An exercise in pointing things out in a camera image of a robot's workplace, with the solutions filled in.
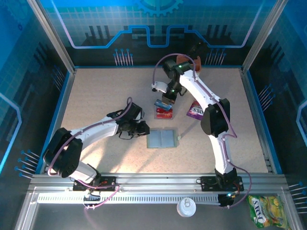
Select blue credit card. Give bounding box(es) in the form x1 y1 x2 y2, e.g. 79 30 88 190
154 99 172 110

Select green card holder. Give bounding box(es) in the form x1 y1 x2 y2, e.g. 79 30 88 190
146 129 182 149

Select red snack packet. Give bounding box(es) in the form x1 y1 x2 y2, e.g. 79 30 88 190
154 105 174 120

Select purple candy bag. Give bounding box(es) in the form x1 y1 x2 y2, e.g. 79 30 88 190
186 100 205 120

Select cream knife block orange top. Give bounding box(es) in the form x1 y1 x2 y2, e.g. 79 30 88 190
176 54 202 73

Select white tin can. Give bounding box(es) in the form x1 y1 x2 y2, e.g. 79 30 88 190
177 197 197 218

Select green yellow candy bag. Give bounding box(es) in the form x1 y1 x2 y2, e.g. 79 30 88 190
247 195 288 230

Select white black right wrist camera box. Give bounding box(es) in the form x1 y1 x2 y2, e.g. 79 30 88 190
152 80 169 93

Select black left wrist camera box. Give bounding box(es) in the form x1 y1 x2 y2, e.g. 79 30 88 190
126 103 144 120

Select black knife handle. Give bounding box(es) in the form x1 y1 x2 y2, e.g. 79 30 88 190
194 43 206 58
190 41 202 57

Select aluminium cross rail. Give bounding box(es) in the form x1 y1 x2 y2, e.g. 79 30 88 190
28 172 290 192

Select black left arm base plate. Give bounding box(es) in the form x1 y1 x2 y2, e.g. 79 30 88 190
72 176 117 192

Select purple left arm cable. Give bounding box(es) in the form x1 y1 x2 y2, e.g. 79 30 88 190
47 97 134 211

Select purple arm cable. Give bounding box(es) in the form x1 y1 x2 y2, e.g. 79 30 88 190
152 53 252 209
47 97 134 211

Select white slotted cable duct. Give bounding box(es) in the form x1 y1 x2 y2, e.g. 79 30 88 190
37 193 222 205

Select aluminium side rail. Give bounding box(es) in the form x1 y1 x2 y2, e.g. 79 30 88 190
240 68 275 173
38 68 77 174

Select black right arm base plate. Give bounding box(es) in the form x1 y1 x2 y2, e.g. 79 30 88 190
201 176 245 192

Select aluminium frame post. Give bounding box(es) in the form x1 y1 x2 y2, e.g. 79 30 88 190
25 0 77 74
240 0 290 74

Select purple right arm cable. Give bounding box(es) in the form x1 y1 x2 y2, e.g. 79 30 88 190
152 53 252 209

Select aluminium lower frame rail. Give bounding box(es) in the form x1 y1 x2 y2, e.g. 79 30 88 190
13 186 40 230
279 189 303 230

